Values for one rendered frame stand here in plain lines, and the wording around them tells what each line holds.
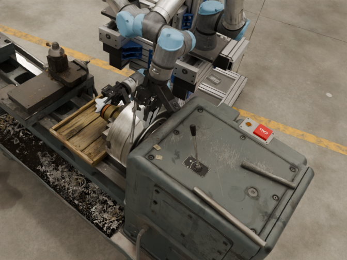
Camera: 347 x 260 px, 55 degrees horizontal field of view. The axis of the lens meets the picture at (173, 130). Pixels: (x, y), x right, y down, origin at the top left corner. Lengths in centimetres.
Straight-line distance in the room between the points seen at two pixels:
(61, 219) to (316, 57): 331
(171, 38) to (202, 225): 64
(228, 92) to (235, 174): 189
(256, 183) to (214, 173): 16
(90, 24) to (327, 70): 274
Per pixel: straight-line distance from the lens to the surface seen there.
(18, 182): 269
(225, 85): 313
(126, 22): 153
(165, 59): 105
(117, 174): 160
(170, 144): 123
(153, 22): 118
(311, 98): 372
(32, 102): 179
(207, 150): 124
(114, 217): 184
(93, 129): 174
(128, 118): 134
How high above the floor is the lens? 223
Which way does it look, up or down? 50 degrees down
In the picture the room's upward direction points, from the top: 11 degrees clockwise
